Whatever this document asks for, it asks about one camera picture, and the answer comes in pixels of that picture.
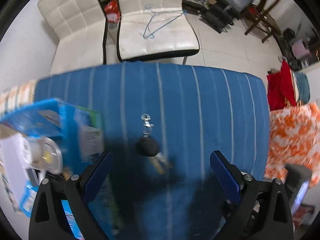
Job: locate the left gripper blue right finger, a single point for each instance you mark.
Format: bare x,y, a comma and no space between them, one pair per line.
228,176

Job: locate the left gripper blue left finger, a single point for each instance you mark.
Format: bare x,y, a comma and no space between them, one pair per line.
94,176

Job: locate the blue cardboard box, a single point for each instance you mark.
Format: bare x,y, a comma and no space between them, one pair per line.
59,147

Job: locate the black car key bunch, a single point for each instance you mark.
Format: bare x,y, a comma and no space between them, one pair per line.
147,146

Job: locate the silver round tin can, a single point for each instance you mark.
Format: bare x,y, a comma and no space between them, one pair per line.
44,155

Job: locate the orange floral cloth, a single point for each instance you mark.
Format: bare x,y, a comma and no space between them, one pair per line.
294,139

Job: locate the red cloth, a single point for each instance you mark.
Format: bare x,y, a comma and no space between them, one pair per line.
280,90

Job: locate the blue striped tablecloth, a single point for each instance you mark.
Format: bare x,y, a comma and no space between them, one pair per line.
195,111

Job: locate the teal blanket pile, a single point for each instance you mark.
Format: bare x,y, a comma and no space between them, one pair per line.
303,87

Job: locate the plaid checkered cloth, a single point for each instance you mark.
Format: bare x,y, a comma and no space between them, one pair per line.
17,96

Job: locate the pink suitcase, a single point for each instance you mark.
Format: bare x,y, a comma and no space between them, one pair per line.
300,50

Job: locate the brown wooden chair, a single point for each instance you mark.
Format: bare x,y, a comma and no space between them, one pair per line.
262,20

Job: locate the black weight bench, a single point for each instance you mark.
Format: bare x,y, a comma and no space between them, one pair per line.
223,12

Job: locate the right white padded chair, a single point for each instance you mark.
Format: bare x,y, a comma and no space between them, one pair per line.
178,39

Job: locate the white padded chair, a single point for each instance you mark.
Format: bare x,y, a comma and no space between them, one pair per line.
178,39
81,27

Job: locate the left white padded chair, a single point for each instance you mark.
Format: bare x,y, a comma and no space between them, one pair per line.
81,27

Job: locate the wire clothes hanger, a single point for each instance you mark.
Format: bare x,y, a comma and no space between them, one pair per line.
159,19

